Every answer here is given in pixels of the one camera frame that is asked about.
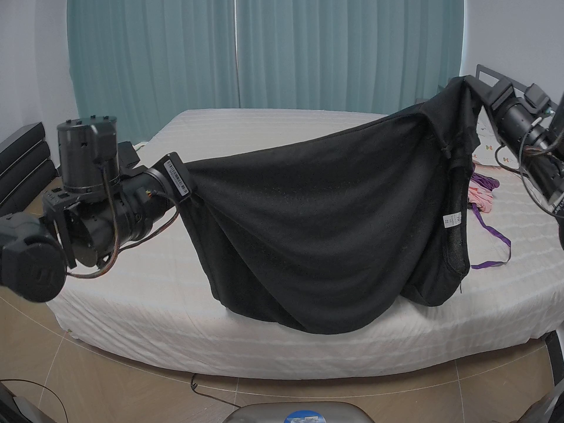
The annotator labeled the black chest of drawers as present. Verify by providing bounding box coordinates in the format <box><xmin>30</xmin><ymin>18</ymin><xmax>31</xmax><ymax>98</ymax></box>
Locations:
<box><xmin>0</xmin><ymin>122</ymin><xmax>59</xmax><ymax>213</ymax></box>

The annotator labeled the black cable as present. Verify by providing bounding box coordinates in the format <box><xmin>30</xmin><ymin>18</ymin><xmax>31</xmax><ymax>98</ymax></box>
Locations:
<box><xmin>494</xmin><ymin>144</ymin><xmax>560</xmax><ymax>216</ymax></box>
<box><xmin>189</xmin><ymin>374</ymin><xmax>241</xmax><ymax>407</ymax></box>

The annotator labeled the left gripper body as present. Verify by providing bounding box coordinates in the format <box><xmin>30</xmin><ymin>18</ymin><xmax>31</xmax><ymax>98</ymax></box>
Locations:
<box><xmin>125</xmin><ymin>152</ymin><xmax>195</xmax><ymax>242</ymax></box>

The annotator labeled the pink garment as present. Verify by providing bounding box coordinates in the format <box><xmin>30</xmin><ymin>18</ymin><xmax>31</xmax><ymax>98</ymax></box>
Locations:
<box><xmin>468</xmin><ymin>181</ymin><xmax>497</xmax><ymax>214</ymax></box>

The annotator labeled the white printed pillow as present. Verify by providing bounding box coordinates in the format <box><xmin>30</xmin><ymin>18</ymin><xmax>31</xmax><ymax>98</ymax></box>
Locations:
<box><xmin>474</xmin><ymin>122</ymin><xmax>523</xmax><ymax>169</ymax></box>

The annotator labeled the blue-green curtain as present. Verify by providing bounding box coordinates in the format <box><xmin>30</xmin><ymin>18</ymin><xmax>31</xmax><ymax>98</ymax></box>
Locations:
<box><xmin>66</xmin><ymin>0</ymin><xmax>239</xmax><ymax>142</ymax></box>
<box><xmin>234</xmin><ymin>0</ymin><xmax>466</xmax><ymax>114</ymax></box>

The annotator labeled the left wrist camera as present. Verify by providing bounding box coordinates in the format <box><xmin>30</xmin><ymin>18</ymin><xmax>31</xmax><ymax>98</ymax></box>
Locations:
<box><xmin>117</xmin><ymin>141</ymin><xmax>142</xmax><ymax>179</ymax></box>

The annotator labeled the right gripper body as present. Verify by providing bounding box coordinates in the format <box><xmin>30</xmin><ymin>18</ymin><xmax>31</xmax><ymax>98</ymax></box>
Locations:
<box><xmin>487</xmin><ymin>80</ymin><xmax>548</xmax><ymax>147</ymax></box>

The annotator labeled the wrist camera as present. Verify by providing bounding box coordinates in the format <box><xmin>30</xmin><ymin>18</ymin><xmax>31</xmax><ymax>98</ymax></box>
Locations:
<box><xmin>117</xmin><ymin>141</ymin><xmax>142</xmax><ymax>179</ymax></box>
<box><xmin>523</xmin><ymin>83</ymin><xmax>552</xmax><ymax>115</ymax></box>

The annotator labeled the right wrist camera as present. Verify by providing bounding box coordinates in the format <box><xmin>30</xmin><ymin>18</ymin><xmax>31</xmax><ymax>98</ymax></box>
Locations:
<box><xmin>523</xmin><ymin>83</ymin><xmax>552</xmax><ymax>115</ymax></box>

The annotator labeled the purple garment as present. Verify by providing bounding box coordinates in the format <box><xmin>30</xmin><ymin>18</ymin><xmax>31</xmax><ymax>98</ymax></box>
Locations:
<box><xmin>469</xmin><ymin>172</ymin><xmax>512</xmax><ymax>270</ymax></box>

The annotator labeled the bed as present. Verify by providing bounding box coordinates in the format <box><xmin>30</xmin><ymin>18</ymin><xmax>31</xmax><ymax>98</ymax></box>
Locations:
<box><xmin>46</xmin><ymin>63</ymin><xmax>564</xmax><ymax>380</ymax></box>

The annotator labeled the black T-shirt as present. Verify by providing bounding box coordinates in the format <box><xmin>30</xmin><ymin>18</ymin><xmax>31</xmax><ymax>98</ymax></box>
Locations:
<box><xmin>184</xmin><ymin>75</ymin><xmax>484</xmax><ymax>335</ymax></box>

